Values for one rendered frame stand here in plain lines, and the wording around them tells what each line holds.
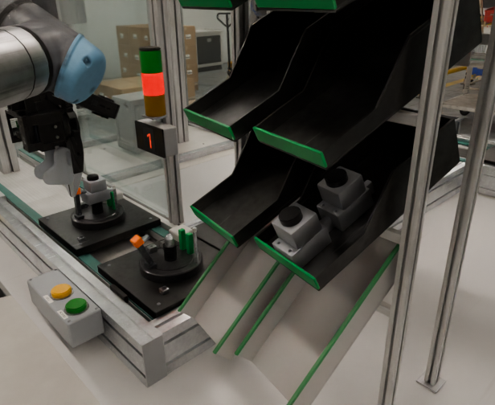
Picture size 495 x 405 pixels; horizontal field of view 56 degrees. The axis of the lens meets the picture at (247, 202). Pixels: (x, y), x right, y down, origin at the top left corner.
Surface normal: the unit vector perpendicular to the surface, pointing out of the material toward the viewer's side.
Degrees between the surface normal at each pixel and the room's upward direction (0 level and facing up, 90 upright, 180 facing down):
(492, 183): 90
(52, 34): 50
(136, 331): 0
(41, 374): 0
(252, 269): 45
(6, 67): 79
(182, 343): 90
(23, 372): 0
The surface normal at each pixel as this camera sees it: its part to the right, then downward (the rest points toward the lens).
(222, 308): -0.60, -0.48
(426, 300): -0.01, -0.91
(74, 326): 0.69, 0.29
